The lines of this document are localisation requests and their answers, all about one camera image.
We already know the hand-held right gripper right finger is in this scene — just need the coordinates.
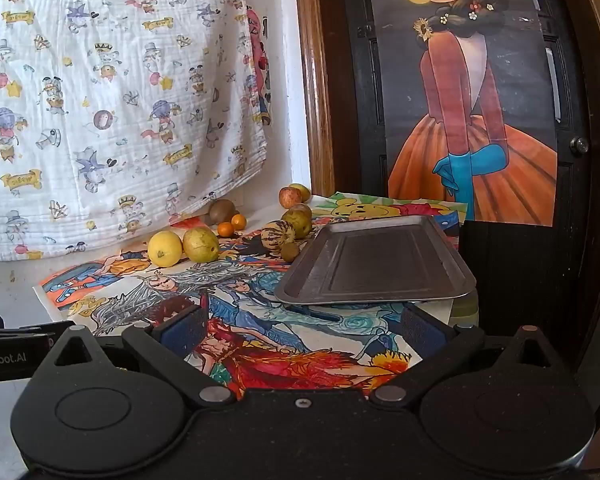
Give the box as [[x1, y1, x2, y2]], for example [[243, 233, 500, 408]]
[[369, 304, 578, 407]]

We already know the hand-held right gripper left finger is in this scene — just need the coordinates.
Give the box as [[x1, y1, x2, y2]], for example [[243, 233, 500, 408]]
[[32, 304, 236, 408]]

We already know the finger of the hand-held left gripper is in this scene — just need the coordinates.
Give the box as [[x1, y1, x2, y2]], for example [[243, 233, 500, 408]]
[[5, 320, 77, 349]]

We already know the metal tray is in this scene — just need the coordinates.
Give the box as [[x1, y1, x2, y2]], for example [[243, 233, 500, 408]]
[[274, 215, 477, 307]]

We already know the spotted yellow-green fruit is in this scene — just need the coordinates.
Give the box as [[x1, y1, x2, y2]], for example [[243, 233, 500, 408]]
[[182, 226, 220, 263]]

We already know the large brown kiwi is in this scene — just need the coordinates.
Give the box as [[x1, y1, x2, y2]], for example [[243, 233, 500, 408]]
[[209, 199, 237, 225]]

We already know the striped pepino melon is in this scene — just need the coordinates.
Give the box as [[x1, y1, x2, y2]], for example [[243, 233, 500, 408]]
[[261, 220, 297, 252]]

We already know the olive green mottled fruit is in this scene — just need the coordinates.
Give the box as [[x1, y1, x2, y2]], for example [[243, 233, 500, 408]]
[[281, 210, 311, 239]]

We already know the silver hair figures drawing sheet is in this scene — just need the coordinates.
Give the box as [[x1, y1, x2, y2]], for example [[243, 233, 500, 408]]
[[32, 255, 453, 398]]

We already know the bright yellow lemon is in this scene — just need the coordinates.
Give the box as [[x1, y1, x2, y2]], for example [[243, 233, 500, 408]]
[[147, 230, 184, 268]]

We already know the black cabinet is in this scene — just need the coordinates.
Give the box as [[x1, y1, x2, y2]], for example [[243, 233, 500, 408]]
[[459, 219, 588, 378]]

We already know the white cartoon printed blanket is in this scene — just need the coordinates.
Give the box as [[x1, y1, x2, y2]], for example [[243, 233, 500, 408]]
[[0, 0, 276, 263]]

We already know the black door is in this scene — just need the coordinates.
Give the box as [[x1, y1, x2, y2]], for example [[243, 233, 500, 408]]
[[337, 0, 600, 228]]

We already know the red figure paper drawing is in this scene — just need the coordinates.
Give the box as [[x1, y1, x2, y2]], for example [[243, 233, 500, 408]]
[[246, 6, 274, 127]]

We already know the wall poster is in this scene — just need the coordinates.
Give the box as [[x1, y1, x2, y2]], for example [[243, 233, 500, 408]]
[[365, 0, 561, 227]]

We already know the wooden door frame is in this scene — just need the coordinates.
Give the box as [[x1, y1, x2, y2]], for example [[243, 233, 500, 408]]
[[292, 0, 343, 197]]

